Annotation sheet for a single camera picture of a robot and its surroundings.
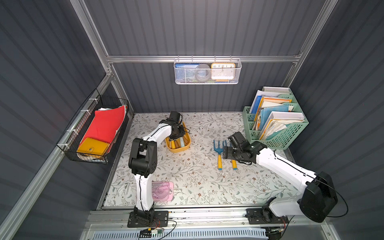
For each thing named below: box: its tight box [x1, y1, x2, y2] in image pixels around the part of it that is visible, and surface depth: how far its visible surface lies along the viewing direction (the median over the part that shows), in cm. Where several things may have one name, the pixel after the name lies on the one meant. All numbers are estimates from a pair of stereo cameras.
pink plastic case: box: [151, 181, 174, 202], surface depth 84 cm
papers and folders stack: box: [249, 86, 305, 141], surface depth 93 cm
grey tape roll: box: [195, 63, 211, 82], surface depth 89 cm
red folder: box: [79, 105, 125, 145], surface depth 75 cm
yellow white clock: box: [211, 62, 236, 80], surface depth 90 cm
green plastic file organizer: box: [242, 86, 309, 150], surface depth 93 cm
